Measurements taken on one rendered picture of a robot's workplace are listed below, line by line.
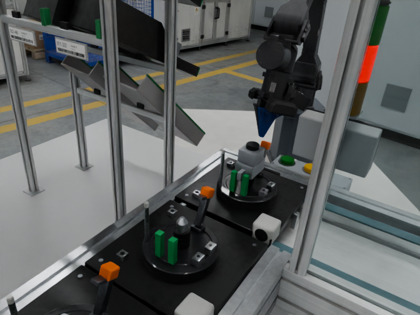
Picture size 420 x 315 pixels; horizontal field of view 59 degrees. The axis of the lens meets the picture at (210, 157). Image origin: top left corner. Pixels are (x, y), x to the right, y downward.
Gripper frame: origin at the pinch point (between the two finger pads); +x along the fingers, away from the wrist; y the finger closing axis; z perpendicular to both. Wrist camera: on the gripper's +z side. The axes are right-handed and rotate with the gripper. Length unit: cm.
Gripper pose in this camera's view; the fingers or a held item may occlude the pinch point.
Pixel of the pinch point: (264, 122)
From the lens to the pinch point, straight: 87.7
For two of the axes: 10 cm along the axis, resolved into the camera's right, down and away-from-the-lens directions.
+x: -2.2, 9.3, 3.0
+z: 9.6, 1.6, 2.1
